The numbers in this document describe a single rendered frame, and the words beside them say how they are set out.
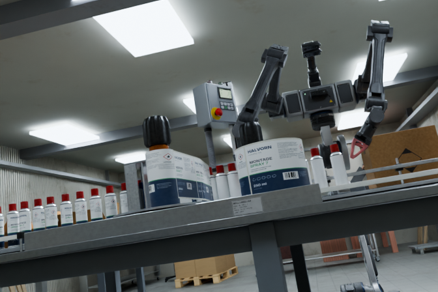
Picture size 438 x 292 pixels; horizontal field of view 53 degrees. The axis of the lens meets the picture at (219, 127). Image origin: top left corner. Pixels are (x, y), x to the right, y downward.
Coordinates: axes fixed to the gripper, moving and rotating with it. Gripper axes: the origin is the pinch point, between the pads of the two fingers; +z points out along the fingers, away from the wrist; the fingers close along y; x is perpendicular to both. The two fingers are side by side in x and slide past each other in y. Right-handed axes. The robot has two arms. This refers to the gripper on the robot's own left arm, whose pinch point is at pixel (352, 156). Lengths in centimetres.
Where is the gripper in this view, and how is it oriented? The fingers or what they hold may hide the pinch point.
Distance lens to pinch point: 187.1
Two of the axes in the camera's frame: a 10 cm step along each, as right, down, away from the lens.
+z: -5.1, 8.6, -0.6
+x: 8.3, 4.8, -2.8
